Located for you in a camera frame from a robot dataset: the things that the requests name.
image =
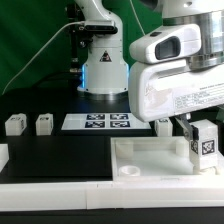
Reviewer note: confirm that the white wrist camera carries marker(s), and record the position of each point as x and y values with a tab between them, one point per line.
167	43

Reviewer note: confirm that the white left fence bar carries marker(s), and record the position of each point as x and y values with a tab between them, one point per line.
4	156

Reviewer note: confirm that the white front fence bar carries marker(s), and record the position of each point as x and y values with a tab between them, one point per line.
113	195

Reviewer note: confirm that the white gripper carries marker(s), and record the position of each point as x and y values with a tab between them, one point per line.
170	89

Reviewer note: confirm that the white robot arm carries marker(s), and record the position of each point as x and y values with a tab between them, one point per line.
106	74

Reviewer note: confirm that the white fence bar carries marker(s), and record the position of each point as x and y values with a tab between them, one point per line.
113	195
4	156

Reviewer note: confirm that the white marker sheet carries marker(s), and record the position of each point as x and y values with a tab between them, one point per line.
102	121

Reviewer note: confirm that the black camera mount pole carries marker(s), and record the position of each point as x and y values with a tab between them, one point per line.
74	14

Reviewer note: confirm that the white square tabletop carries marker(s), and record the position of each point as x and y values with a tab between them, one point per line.
155	159

